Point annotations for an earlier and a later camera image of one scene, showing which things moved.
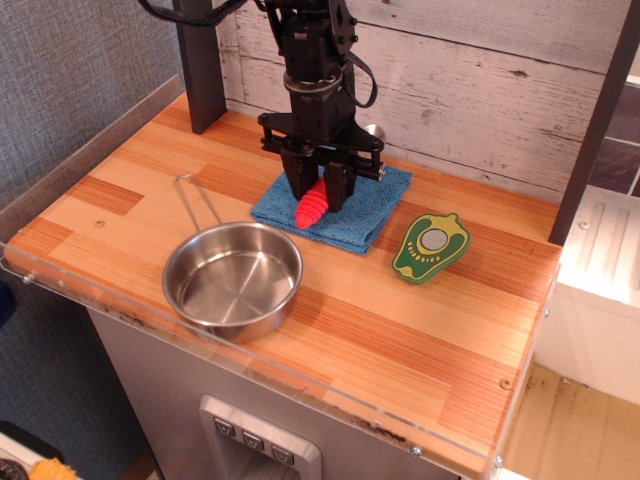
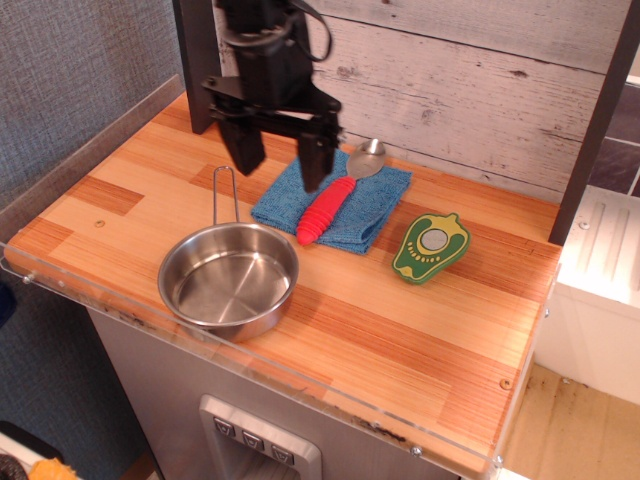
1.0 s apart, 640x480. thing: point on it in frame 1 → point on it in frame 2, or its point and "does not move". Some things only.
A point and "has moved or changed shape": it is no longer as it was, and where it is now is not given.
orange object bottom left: (52, 469) does not move
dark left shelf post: (202, 64) does not move
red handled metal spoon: (316, 204) has moved or changed shape
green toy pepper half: (431, 245) does not move
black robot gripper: (322, 122) → (275, 83)
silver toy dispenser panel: (245, 446) does not move
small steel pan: (235, 281) has moved or changed shape
